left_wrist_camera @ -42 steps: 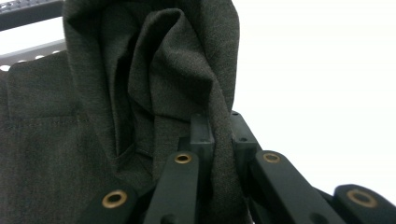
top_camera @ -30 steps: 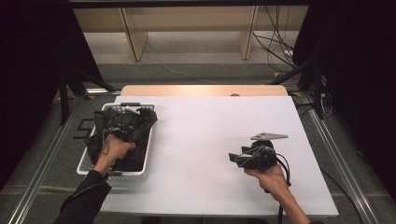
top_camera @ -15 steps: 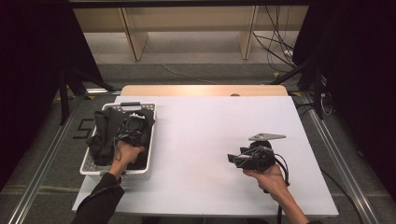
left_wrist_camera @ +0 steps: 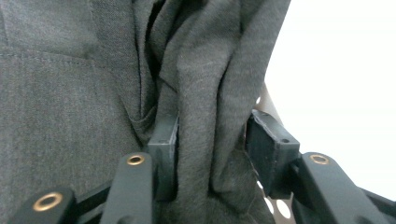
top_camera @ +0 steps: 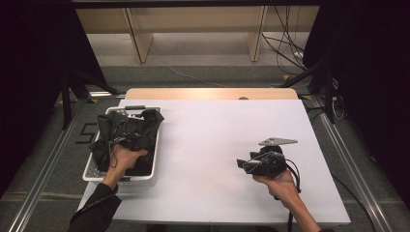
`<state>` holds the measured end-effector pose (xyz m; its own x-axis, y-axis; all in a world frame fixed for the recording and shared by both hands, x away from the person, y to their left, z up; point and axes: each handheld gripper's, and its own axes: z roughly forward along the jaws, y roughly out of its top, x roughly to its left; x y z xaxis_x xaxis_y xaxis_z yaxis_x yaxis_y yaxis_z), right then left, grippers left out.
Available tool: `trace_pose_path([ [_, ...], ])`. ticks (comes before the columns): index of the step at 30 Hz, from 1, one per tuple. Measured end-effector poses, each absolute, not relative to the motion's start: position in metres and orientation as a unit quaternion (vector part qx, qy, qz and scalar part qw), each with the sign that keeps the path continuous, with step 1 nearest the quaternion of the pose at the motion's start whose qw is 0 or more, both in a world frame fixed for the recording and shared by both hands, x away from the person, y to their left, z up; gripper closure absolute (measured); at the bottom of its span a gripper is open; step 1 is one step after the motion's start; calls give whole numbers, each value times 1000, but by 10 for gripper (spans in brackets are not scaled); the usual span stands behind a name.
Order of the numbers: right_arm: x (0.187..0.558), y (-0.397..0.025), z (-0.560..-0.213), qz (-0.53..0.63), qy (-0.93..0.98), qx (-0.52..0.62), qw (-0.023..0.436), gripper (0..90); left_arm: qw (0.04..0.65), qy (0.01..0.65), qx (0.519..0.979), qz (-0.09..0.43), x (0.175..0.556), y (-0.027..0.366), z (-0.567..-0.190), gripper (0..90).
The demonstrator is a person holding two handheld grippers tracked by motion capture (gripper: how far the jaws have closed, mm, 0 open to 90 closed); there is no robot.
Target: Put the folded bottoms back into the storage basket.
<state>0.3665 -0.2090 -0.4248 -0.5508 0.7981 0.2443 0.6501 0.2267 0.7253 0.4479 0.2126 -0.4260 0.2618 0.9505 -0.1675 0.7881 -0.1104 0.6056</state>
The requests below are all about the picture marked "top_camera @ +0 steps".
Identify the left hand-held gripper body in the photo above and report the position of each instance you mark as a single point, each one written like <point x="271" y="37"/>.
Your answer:
<point x="129" y="132"/>

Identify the white perforated plastic basket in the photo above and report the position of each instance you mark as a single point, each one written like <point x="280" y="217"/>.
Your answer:
<point x="151" y="174"/>

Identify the light wooden shelf unit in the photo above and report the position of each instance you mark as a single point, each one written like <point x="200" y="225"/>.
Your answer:
<point x="138" y="42"/>

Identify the person's right hand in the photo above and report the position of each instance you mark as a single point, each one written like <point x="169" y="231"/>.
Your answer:
<point x="280" y="188"/>

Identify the short aluminium rail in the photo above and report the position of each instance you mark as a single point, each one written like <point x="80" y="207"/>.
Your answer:
<point x="106" y="94"/>

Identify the black curtain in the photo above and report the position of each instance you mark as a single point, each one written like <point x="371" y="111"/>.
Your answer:
<point x="370" y="80"/>
<point x="32" y="80"/>

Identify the long aluminium floor rail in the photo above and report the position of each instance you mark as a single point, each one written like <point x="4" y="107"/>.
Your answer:
<point x="45" y="174"/>
<point x="339" y="145"/>

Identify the black tripod stand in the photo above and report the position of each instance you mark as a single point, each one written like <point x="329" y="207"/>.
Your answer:
<point x="66" y="103"/>

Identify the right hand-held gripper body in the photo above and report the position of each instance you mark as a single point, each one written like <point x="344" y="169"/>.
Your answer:
<point x="270" y="161"/>

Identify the black metal stand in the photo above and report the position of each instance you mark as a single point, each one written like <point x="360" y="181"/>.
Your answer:
<point x="328" y="96"/>

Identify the dark grey garment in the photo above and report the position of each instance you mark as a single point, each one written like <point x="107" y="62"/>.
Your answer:
<point x="106" y="145"/>

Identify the person's left hand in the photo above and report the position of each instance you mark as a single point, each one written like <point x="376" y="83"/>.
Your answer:
<point x="124" y="161"/>

